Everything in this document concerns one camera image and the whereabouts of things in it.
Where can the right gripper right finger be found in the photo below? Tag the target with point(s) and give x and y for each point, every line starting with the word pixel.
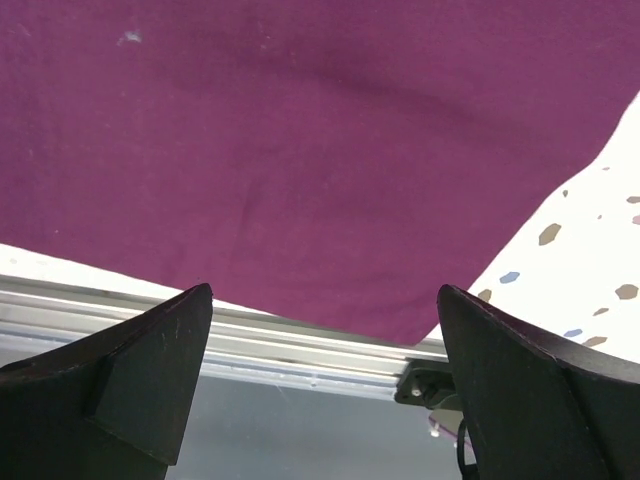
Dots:
pixel 537 405

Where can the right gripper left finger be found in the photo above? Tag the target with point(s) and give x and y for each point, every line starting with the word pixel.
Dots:
pixel 113 405

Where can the purple cloth wrap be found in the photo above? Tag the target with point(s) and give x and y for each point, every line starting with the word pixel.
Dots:
pixel 334 162

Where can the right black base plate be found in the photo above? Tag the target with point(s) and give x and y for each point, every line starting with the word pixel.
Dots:
pixel 428 384

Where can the aluminium front rail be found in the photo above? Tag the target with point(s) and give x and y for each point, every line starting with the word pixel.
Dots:
pixel 242 346

